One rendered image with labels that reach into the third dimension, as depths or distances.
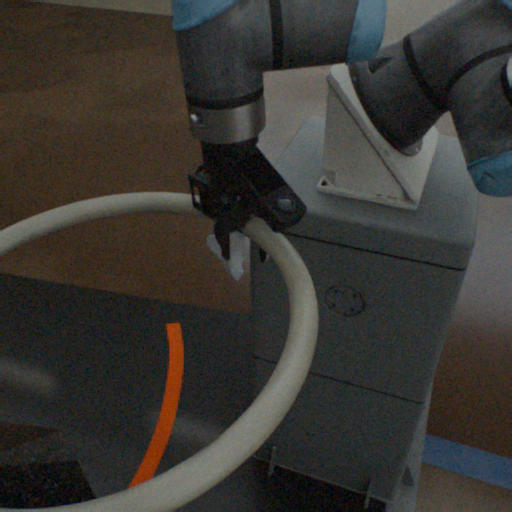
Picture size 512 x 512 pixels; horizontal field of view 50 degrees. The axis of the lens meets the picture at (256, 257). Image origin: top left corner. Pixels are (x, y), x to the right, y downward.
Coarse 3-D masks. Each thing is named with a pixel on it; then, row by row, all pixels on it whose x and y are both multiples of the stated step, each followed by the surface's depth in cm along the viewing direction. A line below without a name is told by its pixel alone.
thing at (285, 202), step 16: (224, 160) 65; (240, 160) 64; (256, 160) 65; (240, 176) 64; (256, 176) 64; (272, 176) 65; (256, 192) 63; (272, 192) 63; (288, 192) 64; (256, 208) 64; (272, 208) 62; (288, 208) 63; (304, 208) 64; (272, 224) 63; (288, 224) 63
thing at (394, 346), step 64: (320, 128) 122; (320, 192) 101; (448, 192) 101; (256, 256) 107; (320, 256) 101; (384, 256) 96; (448, 256) 92; (256, 320) 118; (320, 320) 111; (384, 320) 105; (448, 320) 100; (256, 384) 131; (320, 384) 123; (384, 384) 116; (320, 448) 137; (384, 448) 128
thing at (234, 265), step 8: (232, 232) 70; (240, 232) 71; (208, 240) 75; (232, 240) 70; (240, 240) 71; (216, 248) 74; (232, 248) 71; (240, 248) 72; (232, 256) 72; (240, 256) 73; (224, 264) 73; (232, 264) 72; (240, 264) 73; (232, 272) 74; (240, 272) 74
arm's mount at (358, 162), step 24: (336, 72) 89; (336, 96) 90; (360, 96) 91; (336, 120) 92; (360, 120) 90; (336, 144) 95; (360, 144) 93; (384, 144) 92; (432, 144) 109; (336, 168) 97; (360, 168) 96; (384, 168) 94; (408, 168) 96; (336, 192) 100; (360, 192) 98; (384, 192) 97; (408, 192) 94
